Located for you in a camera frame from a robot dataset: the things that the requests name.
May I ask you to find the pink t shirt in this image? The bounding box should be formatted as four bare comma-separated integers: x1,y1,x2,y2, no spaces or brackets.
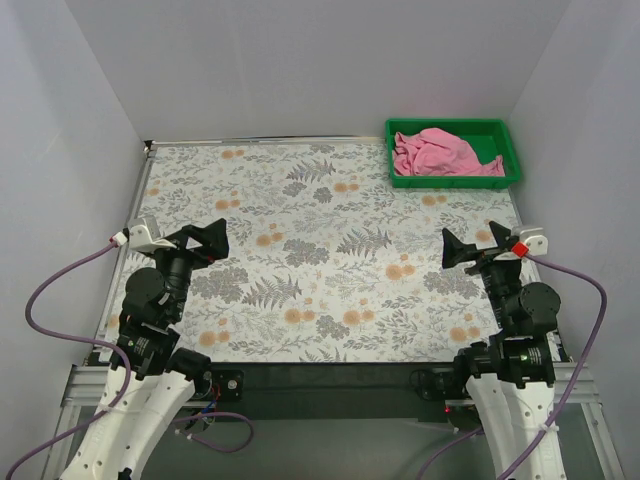
392,128,505,177

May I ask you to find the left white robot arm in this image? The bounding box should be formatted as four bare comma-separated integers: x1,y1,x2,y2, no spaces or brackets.
61,216,229,479

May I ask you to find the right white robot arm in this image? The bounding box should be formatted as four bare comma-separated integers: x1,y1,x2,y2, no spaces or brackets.
442,222,566,479

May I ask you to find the green plastic bin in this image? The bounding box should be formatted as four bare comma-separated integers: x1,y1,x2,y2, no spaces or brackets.
385,118,521,189

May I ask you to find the floral patterned table mat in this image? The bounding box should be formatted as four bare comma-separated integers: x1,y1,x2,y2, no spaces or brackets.
135,143,519,362

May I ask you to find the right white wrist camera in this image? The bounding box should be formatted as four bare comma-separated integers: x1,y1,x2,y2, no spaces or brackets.
496,226,549,260

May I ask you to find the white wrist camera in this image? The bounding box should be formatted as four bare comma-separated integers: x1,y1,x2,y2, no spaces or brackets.
109,216,171,254
496,226,549,260

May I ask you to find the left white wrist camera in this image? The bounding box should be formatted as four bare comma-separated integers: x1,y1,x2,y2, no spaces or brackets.
109,216,171,254

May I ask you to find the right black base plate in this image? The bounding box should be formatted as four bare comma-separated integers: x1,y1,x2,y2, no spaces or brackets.
409,367,467,401

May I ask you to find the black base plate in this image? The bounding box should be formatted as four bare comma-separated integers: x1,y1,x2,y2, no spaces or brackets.
409,367,467,401
196,369,244,402

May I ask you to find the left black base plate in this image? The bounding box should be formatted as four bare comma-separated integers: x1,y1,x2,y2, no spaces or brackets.
196,369,244,402

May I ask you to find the aluminium frame rail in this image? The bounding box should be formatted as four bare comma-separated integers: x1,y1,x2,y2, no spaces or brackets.
56,363,625,479

